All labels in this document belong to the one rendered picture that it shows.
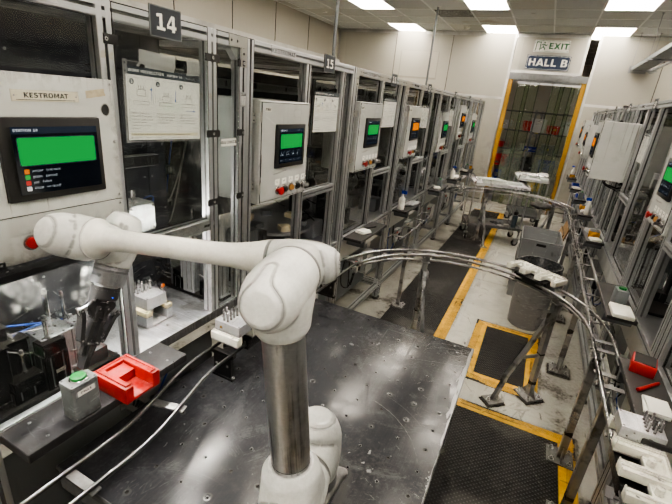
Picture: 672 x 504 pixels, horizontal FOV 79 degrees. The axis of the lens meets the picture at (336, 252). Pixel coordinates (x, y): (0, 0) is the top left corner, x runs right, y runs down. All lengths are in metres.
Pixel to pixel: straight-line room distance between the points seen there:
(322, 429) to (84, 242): 0.80
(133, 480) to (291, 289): 0.95
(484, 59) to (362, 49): 2.66
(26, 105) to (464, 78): 8.75
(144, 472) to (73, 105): 1.11
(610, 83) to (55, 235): 9.01
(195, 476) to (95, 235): 0.83
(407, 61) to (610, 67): 3.76
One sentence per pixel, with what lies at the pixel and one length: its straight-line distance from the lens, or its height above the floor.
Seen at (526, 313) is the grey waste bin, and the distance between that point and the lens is 4.15.
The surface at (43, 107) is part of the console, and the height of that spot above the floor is 1.75.
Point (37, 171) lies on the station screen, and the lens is 1.27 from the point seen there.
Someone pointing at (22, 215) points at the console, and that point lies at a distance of 1.30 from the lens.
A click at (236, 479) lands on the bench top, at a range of 1.53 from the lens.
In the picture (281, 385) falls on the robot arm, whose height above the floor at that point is 1.23.
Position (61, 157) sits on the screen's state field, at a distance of 1.30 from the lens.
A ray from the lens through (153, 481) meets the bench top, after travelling 1.57.
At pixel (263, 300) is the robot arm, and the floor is 1.47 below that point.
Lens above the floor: 1.84
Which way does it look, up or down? 21 degrees down
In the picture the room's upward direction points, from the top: 6 degrees clockwise
